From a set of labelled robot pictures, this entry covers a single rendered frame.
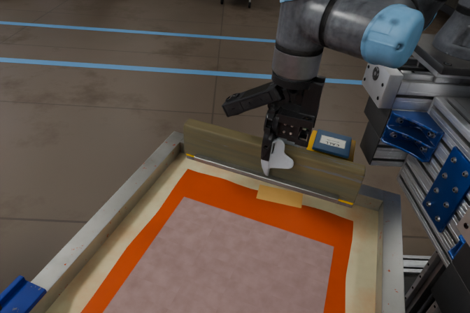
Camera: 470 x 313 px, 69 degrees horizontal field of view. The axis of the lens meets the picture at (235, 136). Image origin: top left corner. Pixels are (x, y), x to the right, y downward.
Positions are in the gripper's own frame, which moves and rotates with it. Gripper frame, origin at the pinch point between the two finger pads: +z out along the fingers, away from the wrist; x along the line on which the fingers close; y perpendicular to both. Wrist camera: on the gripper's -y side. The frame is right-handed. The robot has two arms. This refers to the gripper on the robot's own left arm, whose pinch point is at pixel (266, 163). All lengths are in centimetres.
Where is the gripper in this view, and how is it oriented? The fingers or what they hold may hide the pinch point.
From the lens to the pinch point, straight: 68.5
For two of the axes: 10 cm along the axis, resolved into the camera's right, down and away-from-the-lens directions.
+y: 9.3, 2.5, -2.5
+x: 3.5, -5.3, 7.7
